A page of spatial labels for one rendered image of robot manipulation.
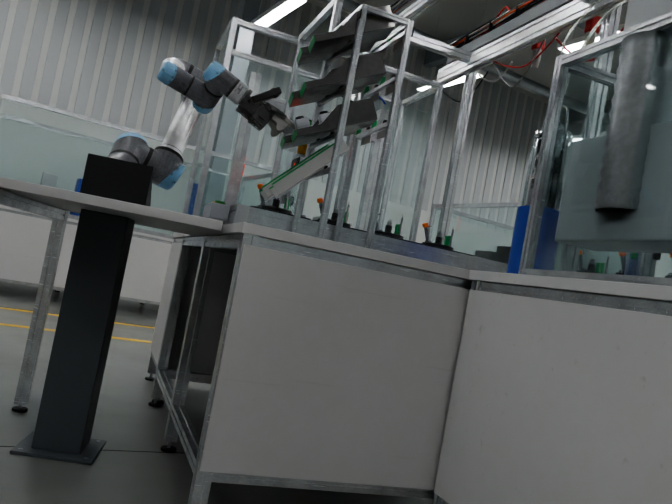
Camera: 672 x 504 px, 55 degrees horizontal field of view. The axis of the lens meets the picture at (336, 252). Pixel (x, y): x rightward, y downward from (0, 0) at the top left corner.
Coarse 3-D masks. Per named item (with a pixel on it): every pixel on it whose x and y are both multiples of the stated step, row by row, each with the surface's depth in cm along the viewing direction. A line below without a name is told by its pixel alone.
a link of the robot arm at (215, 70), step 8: (216, 64) 221; (208, 72) 220; (216, 72) 220; (224, 72) 221; (208, 80) 222; (216, 80) 221; (224, 80) 221; (232, 80) 222; (208, 88) 224; (216, 88) 223; (224, 88) 222; (232, 88) 222
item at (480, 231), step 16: (464, 208) 796; (480, 208) 770; (496, 208) 747; (512, 208) 725; (432, 224) 845; (464, 224) 790; (480, 224) 765; (496, 224) 742; (512, 224) 720; (432, 240) 838; (464, 240) 784; (480, 240) 760; (496, 240) 737; (480, 256) 755; (496, 256) 732
